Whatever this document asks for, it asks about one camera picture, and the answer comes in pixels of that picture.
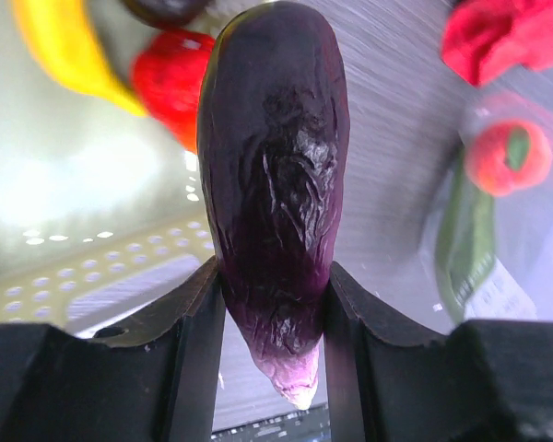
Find green leafy vegetable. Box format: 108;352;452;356
434;151;496;323

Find purple eggplant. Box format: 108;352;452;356
197;1;350;410

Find dark purple plum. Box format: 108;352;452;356
122;0;211;29

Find clear zip top bag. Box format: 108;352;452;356
419;89;553;323

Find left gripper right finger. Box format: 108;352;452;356
324;264;553;442

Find orange peach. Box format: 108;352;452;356
465;120;553;197

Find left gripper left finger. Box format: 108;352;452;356
0;259;225;441

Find red crumpled cloth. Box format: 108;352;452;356
441;1;553;87

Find yellow banana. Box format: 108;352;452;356
10;0;147;117

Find red strawberry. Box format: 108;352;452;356
131;29;215;154

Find green plastic basket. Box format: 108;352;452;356
0;1;213;337

